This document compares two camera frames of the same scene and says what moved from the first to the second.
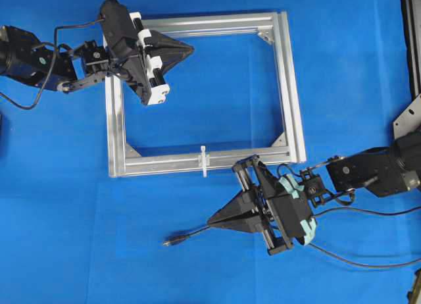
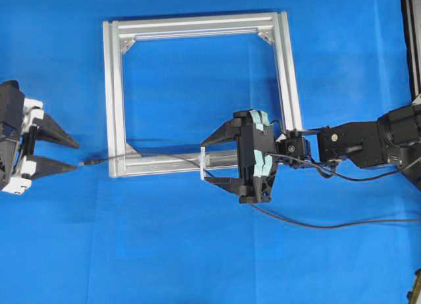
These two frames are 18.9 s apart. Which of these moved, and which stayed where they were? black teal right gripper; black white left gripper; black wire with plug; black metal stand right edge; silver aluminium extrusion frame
Moved: black wire with plug; black teal right gripper; black white left gripper
Stayed: black metal stand right edge; silver aluminium extrusion frame
